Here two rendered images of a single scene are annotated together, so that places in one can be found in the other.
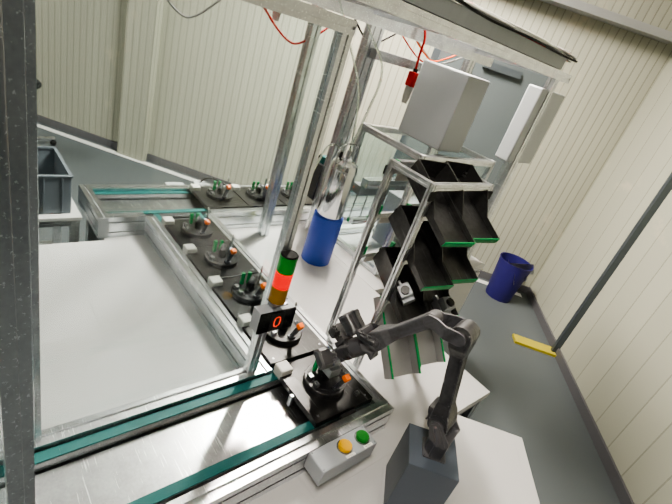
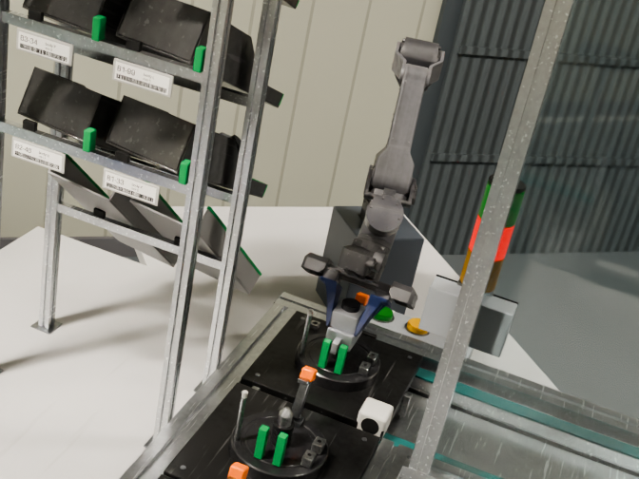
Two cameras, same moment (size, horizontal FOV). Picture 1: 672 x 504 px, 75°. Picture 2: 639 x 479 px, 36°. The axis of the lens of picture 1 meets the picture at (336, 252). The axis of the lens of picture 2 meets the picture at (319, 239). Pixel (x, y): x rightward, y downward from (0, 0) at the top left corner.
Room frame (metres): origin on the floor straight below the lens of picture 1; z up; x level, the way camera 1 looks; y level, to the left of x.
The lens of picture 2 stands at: (1.76, 1.07, 1.88)
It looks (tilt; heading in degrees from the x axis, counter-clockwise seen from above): 27 degrees down; 243
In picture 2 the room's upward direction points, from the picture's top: 12 degrees clockwise
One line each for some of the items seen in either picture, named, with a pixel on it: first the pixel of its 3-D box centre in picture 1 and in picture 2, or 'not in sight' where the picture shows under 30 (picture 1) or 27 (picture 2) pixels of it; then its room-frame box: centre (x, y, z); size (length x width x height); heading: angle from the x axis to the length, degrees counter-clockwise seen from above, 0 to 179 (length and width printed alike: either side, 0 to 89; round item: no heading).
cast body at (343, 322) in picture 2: (329, 359); (345, 323); (1.10, -0.09, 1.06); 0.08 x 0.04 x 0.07; 48
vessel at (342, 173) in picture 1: (340, 180); not in sight; (2.07, 0.09, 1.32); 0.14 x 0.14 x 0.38
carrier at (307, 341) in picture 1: (284, 323); (282, 430); (1.26, 0.09, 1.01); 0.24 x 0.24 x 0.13; 48
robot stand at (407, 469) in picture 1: (419, 472); (368, 265); (0.88, -0.43, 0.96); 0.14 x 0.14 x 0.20; 89
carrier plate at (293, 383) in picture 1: (322, 384); (335, 370); (1.09, -0.10, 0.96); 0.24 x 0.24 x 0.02; 48
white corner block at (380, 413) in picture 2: (282, 370); (374, 418); (1.08, 0.04, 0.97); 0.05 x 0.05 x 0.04; 48
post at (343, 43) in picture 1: (287, 233); (513, 157); (1.05, 0.14, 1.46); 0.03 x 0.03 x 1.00; 48
